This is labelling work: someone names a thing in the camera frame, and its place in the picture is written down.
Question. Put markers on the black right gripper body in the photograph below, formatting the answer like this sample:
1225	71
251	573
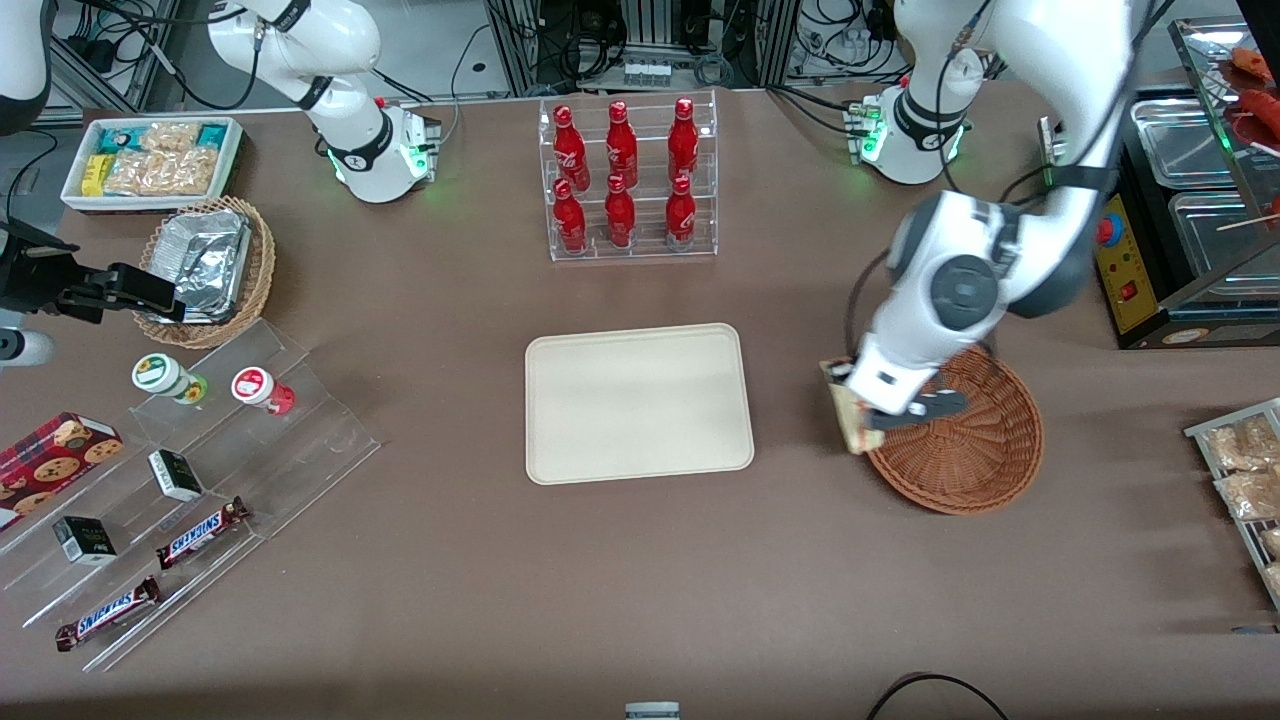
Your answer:
33	279

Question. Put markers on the triangle sandwich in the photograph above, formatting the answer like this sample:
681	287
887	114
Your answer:
846	422

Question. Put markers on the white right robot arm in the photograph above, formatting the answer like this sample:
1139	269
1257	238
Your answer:
350	120

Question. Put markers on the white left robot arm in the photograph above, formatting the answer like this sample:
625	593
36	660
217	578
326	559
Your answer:
1000	240

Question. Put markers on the brown round wicker basket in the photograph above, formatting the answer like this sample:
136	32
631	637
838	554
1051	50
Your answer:
980	455

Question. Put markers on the light tan wicker basket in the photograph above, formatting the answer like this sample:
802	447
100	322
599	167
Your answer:
262	270

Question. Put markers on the beige plastic tray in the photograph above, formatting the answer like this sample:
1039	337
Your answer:
640	405

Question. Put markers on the green label white cup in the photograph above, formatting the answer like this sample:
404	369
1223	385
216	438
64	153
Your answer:
160	374

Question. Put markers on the silver foil package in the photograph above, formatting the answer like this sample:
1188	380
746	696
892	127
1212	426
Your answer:
205	260

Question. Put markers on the clear bag of crackers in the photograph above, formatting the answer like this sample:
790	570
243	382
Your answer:
190	172
170	137
132	173

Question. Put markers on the yellow snack packet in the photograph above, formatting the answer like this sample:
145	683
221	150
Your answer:
95	175

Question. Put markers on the red label white cup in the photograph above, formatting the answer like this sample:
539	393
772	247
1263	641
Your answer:
255	386

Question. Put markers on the teal snack packet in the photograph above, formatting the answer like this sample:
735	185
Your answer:
117	140
212	136

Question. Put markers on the white rectangular snack bin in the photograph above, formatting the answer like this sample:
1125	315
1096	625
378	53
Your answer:
232	160

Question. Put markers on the small black carton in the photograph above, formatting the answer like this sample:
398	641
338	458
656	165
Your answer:
175	476
85	540

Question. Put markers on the red cookie box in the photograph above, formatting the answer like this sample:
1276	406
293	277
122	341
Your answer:
50	460

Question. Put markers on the clear acrylic stepped shelf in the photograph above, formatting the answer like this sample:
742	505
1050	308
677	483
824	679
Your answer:
300	440

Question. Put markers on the snickers chocolate bar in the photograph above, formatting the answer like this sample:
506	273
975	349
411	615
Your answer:
200	533
108	613

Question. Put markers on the black food warmer cabinet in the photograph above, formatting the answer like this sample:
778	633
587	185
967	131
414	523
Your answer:
1135	290

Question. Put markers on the bagged fried snack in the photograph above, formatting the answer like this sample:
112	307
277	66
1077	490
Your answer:
1272	542
1274	578
1250	495
1245	445

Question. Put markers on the red cola bottle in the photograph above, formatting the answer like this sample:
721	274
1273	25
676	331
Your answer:
621	145
570	150
620	215
569	220
683	140
681	215

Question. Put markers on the clear acrylic bottle rack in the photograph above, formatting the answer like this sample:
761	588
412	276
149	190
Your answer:
645	250

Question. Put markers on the small grey device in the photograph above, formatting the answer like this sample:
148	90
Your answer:
652	711

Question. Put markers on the white power strip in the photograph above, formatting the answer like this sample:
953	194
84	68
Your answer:
646	74

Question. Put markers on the aluminium frame rack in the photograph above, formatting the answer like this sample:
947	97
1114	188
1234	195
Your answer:
520	45

